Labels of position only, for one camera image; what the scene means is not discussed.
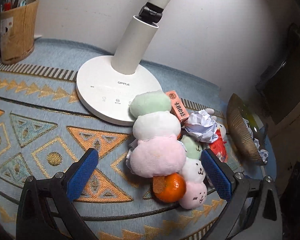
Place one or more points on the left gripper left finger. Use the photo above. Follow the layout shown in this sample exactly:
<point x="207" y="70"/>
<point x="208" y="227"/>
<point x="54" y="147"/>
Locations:
<point x="45" y="208"/>

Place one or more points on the cork pen holder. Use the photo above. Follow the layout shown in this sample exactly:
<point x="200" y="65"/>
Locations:
<point x="17" y="32"/>

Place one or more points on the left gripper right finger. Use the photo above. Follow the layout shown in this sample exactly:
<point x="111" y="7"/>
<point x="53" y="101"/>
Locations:
<point x="252" y="208"/>

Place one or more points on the orange tangerine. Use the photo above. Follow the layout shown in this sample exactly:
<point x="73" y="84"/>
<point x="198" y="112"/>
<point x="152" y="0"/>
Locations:
<point x="169" y="189"/>

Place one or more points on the brown ribbed glass bowl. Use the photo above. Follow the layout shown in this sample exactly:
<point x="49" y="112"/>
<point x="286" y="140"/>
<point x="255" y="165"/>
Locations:
<point x="245" y="132"/>

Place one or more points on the three-ball plush dango large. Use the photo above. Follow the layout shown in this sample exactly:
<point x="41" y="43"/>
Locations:
<point x="156" y="150"/>

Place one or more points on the small orange box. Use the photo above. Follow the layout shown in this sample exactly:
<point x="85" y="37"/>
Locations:
<point x="178" y="108"/>

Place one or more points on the black wall television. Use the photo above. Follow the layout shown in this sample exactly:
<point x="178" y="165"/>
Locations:
<point x="279" y="84"/>

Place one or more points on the white cat plush doll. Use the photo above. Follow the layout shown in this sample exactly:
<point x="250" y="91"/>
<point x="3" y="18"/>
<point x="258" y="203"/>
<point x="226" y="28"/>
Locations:
<point x="218" y="146"/>

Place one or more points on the paper ball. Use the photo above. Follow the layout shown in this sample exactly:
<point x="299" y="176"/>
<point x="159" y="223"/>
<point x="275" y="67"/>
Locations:
<point x="201" y="126"/>

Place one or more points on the white desk lamp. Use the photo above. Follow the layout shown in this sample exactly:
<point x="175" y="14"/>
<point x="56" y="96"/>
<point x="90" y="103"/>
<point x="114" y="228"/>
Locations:
<point x="106" y="85"/>

